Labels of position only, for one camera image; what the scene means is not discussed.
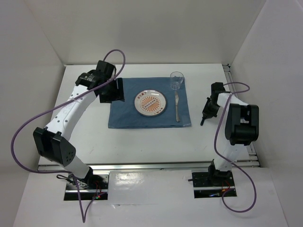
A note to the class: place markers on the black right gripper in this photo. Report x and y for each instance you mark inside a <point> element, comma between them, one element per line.
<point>207,114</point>

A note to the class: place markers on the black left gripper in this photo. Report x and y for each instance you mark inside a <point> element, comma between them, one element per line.
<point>119,96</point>

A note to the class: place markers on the blue cloth placemat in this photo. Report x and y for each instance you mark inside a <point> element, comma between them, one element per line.
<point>123,114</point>

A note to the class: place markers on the dark handled knife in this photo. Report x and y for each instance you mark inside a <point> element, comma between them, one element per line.
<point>176,106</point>

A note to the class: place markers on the orange patterned plate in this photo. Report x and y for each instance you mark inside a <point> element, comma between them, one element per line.
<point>150,103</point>

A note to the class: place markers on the clear plastic cup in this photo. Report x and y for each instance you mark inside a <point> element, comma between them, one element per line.
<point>176,79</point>

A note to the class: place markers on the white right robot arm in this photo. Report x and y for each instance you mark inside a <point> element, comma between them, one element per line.
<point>241,127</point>

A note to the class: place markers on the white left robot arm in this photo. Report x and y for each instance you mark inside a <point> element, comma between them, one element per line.
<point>52,141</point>

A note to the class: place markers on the aluminium right side rail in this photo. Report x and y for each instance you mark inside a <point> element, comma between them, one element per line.
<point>248,153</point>

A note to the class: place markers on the aluminium rail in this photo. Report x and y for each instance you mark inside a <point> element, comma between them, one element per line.
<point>142,160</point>
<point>248,153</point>

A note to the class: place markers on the aluminium front rail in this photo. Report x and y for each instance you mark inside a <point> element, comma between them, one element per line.
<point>142,160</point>

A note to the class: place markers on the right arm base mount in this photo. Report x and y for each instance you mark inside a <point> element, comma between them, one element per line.
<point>206,187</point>

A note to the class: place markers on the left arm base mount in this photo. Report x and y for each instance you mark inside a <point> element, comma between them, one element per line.
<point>94,188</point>

